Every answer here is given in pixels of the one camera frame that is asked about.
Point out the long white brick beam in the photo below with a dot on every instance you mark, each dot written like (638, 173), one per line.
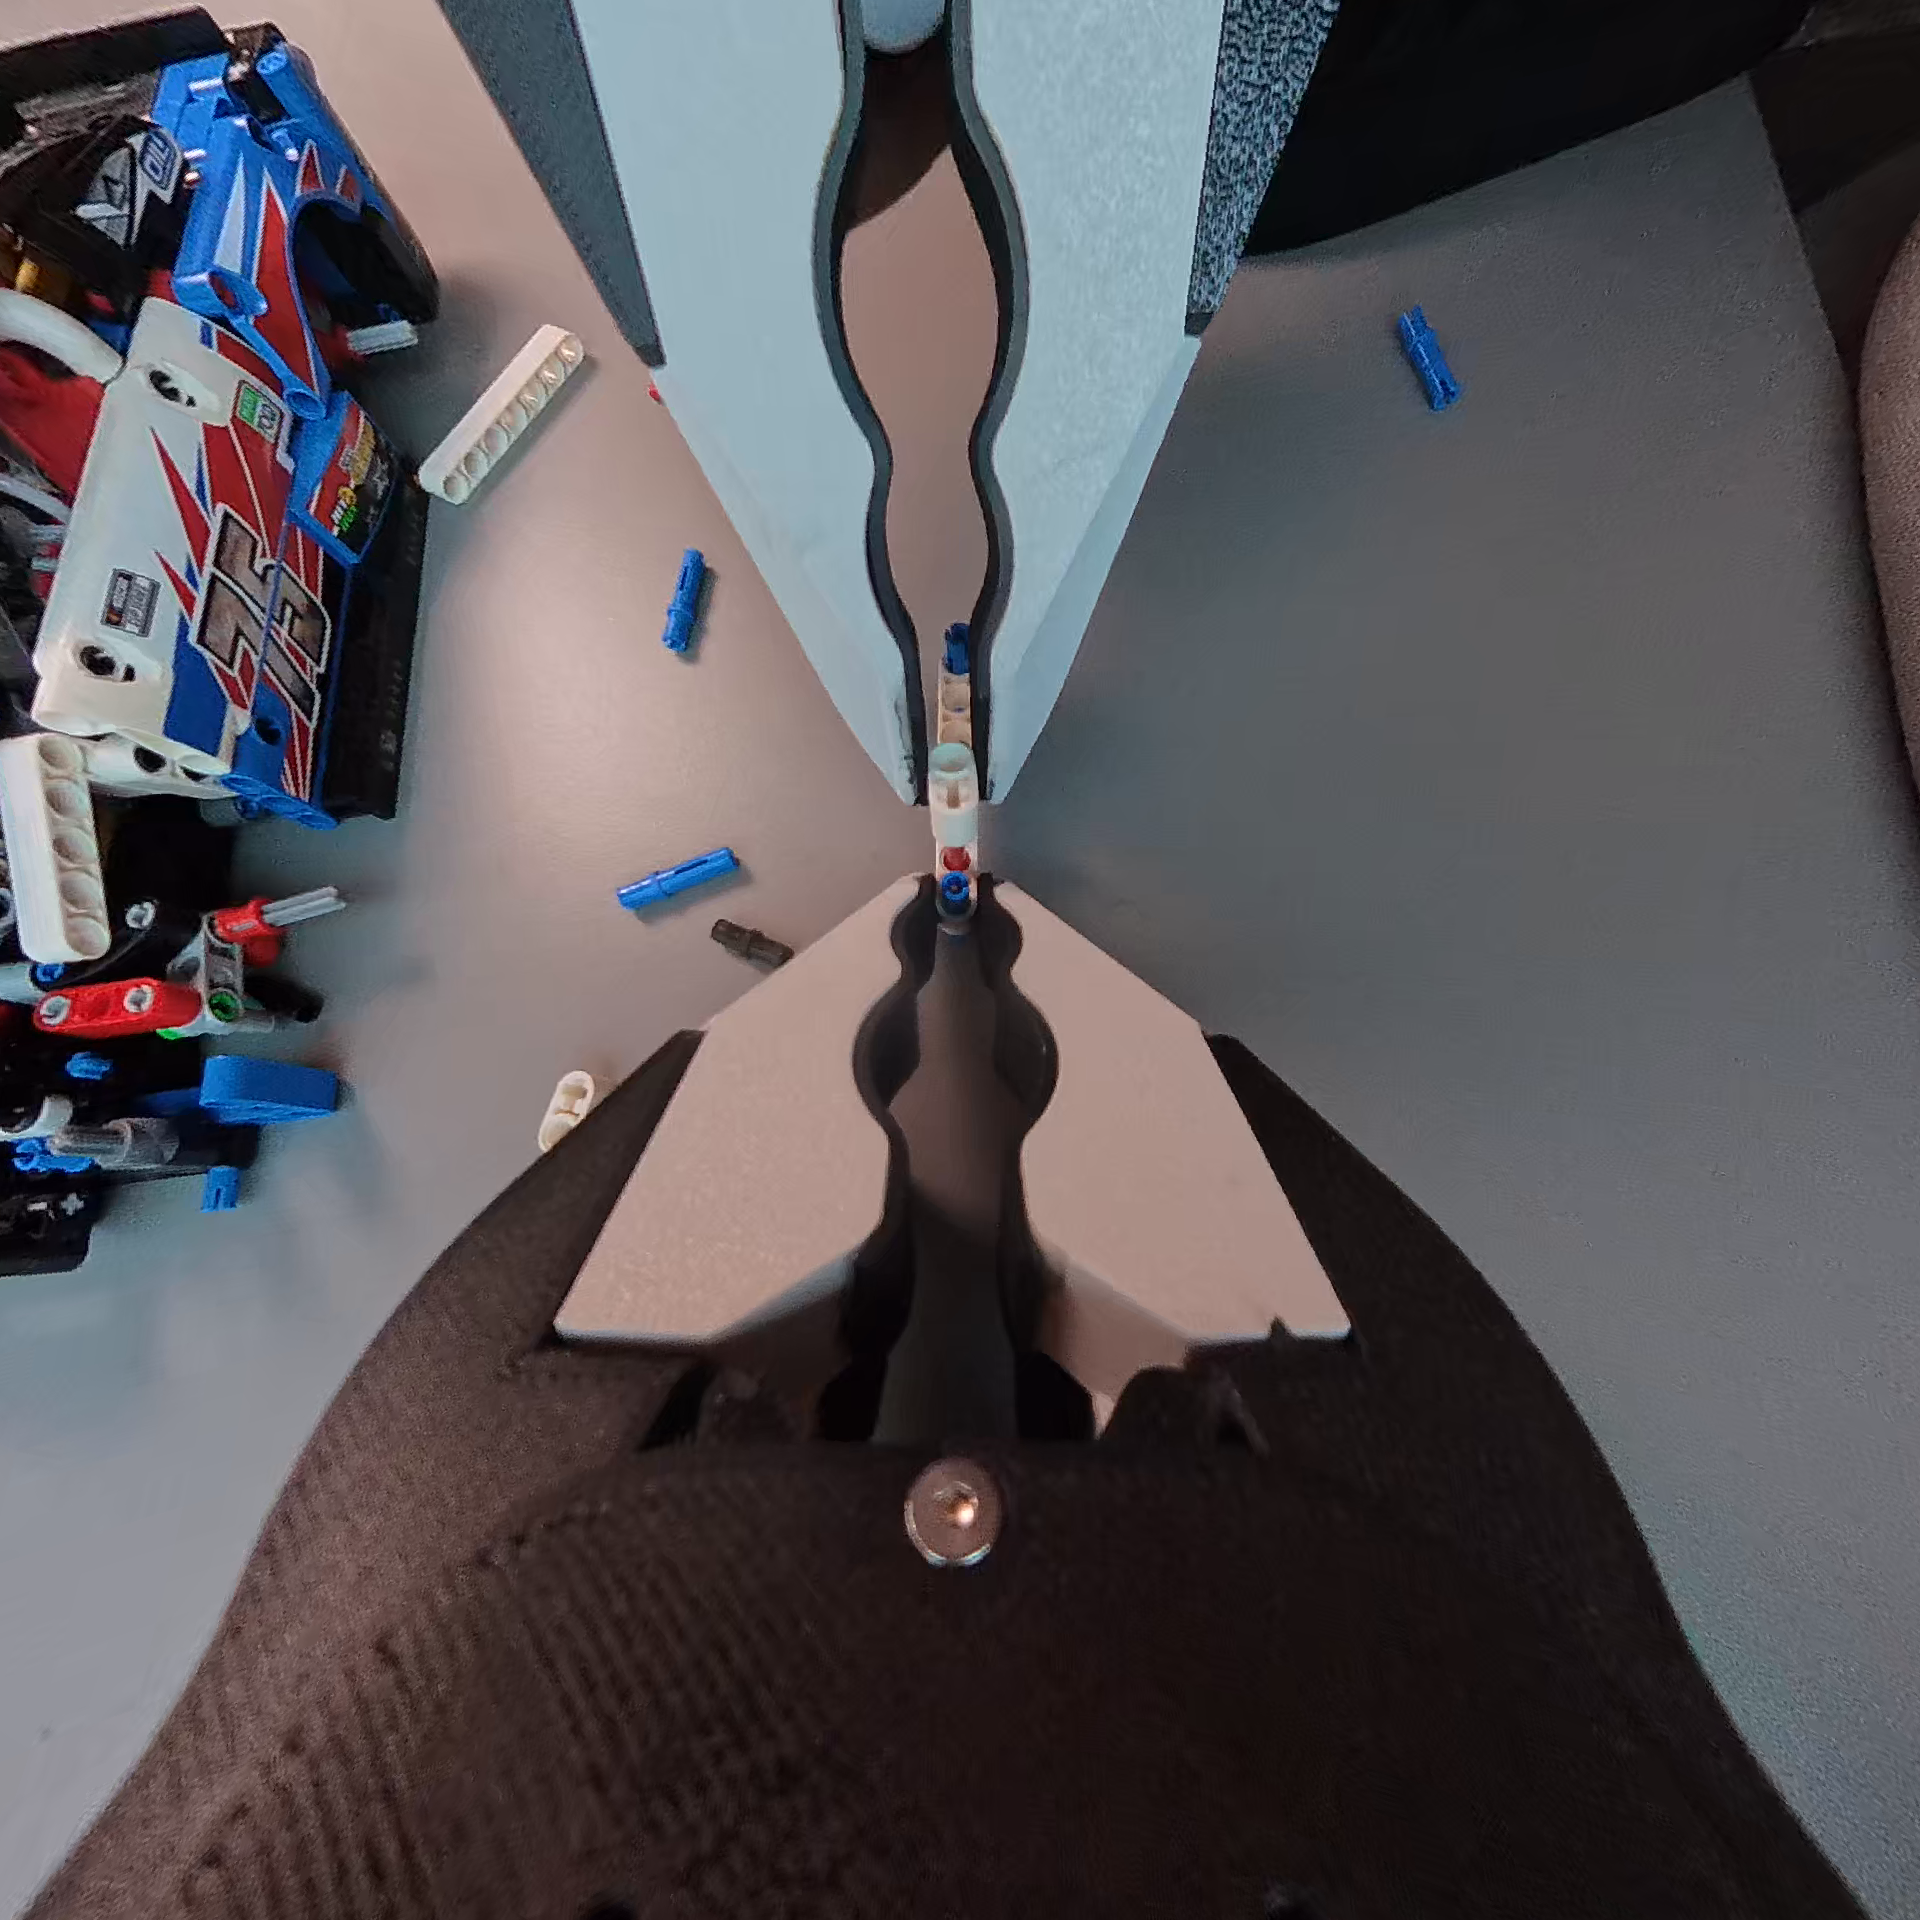
(503, 408)

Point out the short white two-hole beam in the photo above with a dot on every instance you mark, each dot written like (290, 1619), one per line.
(567, 1108)

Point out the small blue peg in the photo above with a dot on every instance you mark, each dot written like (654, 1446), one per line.
(1429, 358)
(220, 1190)
(684, 600)

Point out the white brick beam assembly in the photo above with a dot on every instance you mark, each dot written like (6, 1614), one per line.
(953, 788)

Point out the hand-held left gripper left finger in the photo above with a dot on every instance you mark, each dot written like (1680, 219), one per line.
(720, 1172)

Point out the long blue peg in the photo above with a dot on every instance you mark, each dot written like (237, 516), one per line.
(674, 878)

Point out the small black peg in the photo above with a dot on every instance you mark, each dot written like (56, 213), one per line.
(750, 941)

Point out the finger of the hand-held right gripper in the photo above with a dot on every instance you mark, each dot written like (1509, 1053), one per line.
(1110, 224)
(720, 224)

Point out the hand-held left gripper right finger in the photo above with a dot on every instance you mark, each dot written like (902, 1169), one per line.
(1170, 1185)

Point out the toy brick race car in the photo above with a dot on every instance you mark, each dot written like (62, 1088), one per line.
(182, 495)

